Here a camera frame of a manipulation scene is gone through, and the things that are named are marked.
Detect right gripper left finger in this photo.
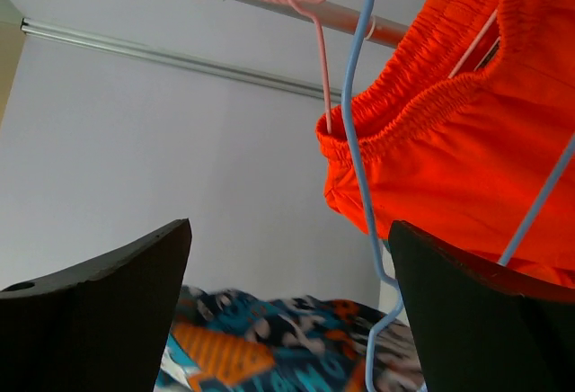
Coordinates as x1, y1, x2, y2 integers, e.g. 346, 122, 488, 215
1, 219, 192, 391

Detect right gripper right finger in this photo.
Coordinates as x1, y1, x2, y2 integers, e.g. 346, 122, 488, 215
389, 221, 574, 392

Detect blue hanger for patterned shorts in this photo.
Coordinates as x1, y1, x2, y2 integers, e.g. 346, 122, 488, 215
316, 0, 574, 391

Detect patterned navy white shorts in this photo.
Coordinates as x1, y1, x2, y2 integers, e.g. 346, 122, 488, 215
155, 286, 426, 392

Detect orange shorts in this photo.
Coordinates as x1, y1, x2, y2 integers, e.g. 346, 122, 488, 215
315, 0, 575, 288

